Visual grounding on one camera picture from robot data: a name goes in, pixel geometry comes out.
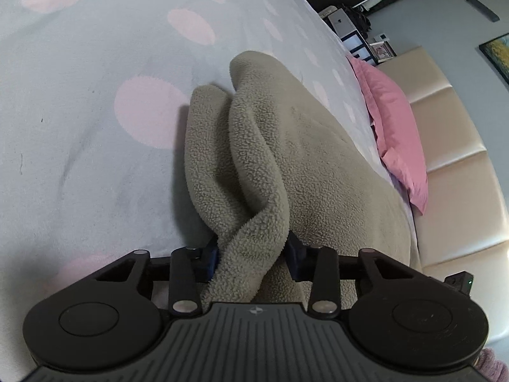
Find pink-dotted light blue bed sheet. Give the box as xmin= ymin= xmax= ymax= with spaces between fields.
xmin=0 ymin=0 xmax=418 ymax=327

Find small picture frame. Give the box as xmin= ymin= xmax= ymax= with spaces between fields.
xmin=370 ymin=40 xmax=398 ymax=63

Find pink pillow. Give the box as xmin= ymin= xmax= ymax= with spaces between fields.
xmin=346 ymin=53 xmax=429 ymax=216

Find beige fleece jacket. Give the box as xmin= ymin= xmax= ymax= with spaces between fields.
xmin=184 ymin=50 xmax=423 ymax=315

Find purple fuzzy garment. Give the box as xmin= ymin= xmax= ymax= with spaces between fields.
xmin=473 ymin=348 xmax=509 ymax=382

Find black bag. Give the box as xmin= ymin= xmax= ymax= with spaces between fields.
xmin=338 ymin=3 xmax=373 ymax=39

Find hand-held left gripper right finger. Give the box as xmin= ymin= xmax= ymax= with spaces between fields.
xmin=287 ymin=231 xmax=428 ymax=317

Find framed wall painting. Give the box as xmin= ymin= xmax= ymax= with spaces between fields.
xmin=478 ymin=33 xmax=509 ymax=87

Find white nightstand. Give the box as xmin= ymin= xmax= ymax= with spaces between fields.
xmin=320 ymin=5 xmax=378 ymax=65

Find grey wall plate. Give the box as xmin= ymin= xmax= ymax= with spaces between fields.
xmin=466 ymin=0 xmax=500 ymax=23

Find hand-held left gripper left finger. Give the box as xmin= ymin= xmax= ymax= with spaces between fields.
xmin=92 ymin=243 xmax=221 ymax=317

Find cream padded headboard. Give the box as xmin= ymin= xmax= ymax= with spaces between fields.
xmin=381 ymin=46 xmax=509 ymax=353

